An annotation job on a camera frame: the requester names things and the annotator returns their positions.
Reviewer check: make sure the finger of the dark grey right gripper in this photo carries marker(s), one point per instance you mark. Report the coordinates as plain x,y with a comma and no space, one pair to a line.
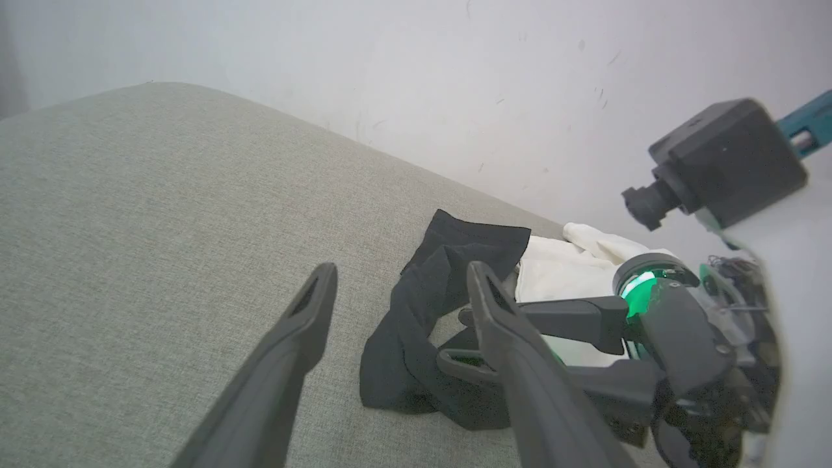
617,387
572,318

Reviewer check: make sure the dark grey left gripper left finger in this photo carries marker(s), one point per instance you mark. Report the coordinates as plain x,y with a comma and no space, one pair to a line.
273,377

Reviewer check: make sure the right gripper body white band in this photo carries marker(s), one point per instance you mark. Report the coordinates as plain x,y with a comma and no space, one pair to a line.
689,344

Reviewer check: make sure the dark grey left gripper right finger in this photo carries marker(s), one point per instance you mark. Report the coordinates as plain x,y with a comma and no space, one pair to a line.
533,390

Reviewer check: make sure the white and black t-shirt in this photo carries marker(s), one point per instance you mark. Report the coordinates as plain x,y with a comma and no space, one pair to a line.
422,305

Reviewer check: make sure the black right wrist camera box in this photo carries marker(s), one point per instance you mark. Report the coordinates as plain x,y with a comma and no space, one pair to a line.
734,162

